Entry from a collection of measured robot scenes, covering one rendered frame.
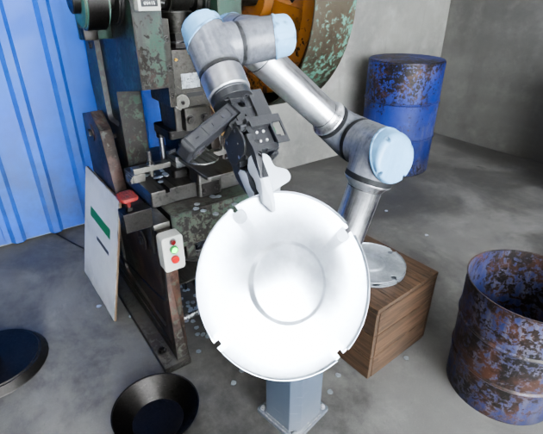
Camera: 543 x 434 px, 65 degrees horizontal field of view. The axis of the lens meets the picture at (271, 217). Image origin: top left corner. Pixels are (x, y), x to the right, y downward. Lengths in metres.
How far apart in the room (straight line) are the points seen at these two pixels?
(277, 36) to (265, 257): 0.39
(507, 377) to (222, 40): 1.39
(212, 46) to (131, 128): 1.13
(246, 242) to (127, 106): 1.25
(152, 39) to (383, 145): 0.85
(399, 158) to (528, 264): 1.01
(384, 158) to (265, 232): 0.40
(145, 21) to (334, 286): 1.07
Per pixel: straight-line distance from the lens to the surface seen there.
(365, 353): 1.74
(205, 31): 0.77
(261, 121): 0.69
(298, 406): 1.52
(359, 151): 1.00
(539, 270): 1.90
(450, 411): 1.81
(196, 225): 1.60
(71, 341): 2.11
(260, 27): 0.79
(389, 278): 1.71
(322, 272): 0.69
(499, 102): 4.53
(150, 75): 1.50
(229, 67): 0.73
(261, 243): 0.65
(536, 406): 1.81
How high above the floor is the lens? 1.35
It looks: 28 degrees down
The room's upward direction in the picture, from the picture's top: straight up
